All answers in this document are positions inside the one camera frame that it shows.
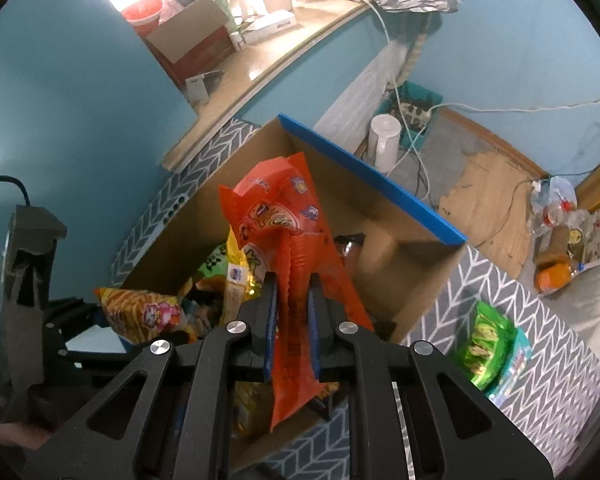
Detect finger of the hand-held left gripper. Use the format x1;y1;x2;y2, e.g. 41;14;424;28
42;299;106;341
60;344;151;369

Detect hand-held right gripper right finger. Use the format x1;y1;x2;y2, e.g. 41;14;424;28
306;271;555;480

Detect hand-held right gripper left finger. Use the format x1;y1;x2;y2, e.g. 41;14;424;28
22;271;282;480

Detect orange striped snack packet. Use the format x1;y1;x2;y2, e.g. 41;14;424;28
94;286;183;346

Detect cardboard box with blue rim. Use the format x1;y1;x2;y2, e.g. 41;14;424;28
120;112;468;461

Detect red snack packet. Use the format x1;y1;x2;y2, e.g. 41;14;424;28
218;152;376;433

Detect green and orange snack packet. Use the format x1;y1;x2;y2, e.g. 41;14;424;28
195;245;231;291

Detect teal snack packet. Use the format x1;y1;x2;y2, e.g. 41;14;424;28
487;327;533;401

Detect white textured panel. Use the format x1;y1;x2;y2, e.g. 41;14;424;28
314;40;406;153

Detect white power strip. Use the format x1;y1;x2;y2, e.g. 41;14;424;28
399;101;433;128

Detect orange bottle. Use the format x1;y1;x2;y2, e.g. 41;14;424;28
537;260;578;293

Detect small brown box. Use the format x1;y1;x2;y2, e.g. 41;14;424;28
532;225;571;266

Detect small grey stand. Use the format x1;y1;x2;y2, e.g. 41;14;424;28
185;70;226;106

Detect teal plastic crate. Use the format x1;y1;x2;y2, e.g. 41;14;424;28
375;81;443;151

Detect wooden window sill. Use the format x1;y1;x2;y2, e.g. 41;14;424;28
160;0;376;173

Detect clear plastic bag of bottles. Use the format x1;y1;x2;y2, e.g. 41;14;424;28
530;175;588;236

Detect grey cushion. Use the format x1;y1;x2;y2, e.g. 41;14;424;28
540;260;600;361

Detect red bowl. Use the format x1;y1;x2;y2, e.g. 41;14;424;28
121;0;163;36

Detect patterned printed sheet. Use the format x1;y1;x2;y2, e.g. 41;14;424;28
570;205;600;266

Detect open cardboard box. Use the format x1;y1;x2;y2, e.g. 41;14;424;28
144;0;233;83

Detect flat white box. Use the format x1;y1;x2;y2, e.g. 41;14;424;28
242;10;297;45

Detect black cable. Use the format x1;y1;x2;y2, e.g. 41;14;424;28
0;175;31;208

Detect white cable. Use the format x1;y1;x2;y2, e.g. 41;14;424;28
430;95;600;112

